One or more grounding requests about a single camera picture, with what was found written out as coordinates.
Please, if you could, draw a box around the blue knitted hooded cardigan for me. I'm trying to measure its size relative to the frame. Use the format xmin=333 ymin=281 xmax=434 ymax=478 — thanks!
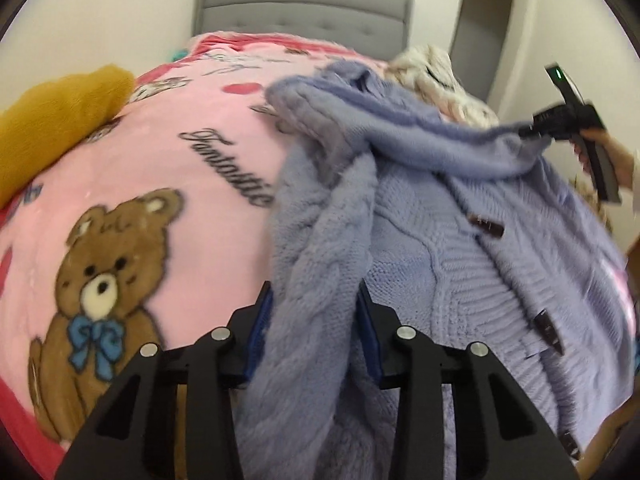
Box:
xmin=235 ymin=62 xmax=634 ymax=479

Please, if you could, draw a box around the person's right hand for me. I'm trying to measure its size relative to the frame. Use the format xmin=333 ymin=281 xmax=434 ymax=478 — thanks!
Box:
xmin=570 ymin=128 xmax=639 ymax=202

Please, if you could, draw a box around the cream padded jacket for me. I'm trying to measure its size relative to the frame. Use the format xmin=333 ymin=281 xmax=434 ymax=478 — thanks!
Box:
xmin=384 ymin=44 xmax=499 ymax=129

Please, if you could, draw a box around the pink bear print blanket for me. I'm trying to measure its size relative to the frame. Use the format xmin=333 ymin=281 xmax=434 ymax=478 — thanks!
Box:
xmin=1 ymin=32 xmax=394 ymax=479

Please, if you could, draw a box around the grey upholstered headboard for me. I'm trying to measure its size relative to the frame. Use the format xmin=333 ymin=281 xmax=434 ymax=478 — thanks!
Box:
xmin=191 ymin=0 xmax=414 ymax=61

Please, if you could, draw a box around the mustard yellow garment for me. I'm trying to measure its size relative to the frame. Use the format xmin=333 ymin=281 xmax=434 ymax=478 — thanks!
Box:
xmin=1 ymin=64 xmax=134 ymax=205

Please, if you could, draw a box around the teal plush toy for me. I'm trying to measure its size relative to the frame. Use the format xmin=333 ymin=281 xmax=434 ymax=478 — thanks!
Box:
xmin=169 ymin=49 xmax=189 ymax=63

